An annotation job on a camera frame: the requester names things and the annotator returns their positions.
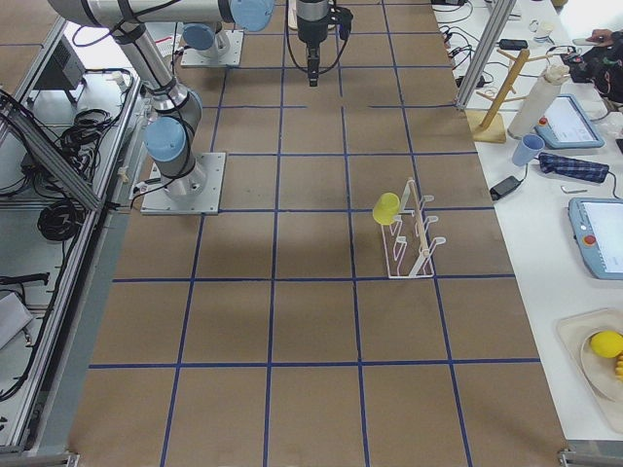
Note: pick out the white wire cup rack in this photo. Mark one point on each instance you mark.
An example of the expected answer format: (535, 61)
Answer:
(408, 244)

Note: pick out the wooden mug tree stand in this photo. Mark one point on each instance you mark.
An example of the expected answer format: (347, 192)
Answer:
(489, 126)

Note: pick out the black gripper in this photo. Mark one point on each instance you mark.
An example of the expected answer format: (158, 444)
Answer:
(309, 30)

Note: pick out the yellow plastic cup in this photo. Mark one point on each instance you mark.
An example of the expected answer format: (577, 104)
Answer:
(386, 208)

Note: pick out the aluminium frame post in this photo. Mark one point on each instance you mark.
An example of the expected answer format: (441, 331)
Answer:
(492, 30)

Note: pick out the light blue cup on desk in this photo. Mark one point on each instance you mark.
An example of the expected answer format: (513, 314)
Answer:
(529, 147)

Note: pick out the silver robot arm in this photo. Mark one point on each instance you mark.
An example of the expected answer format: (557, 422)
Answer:
(169, 137)
(208, 39)

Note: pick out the white cylindrical bottle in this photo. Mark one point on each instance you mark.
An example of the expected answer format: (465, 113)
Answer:
(541, 96)

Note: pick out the black power adapter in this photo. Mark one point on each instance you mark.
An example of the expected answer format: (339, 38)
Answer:
(504, 188)

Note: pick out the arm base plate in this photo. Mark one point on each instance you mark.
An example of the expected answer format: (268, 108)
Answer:
(197, 193)
(192, 59)

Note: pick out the blue teach pendant tablet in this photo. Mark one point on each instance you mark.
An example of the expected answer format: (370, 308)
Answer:
(565, 125)

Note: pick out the dark plaid folded umbrella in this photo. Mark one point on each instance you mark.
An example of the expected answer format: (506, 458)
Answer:
(573, 168)

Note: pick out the beige tray on desk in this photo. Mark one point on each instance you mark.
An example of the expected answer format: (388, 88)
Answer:
(597, 372)

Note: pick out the yellow lemon toy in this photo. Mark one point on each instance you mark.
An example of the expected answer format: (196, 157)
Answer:
(607, 343)

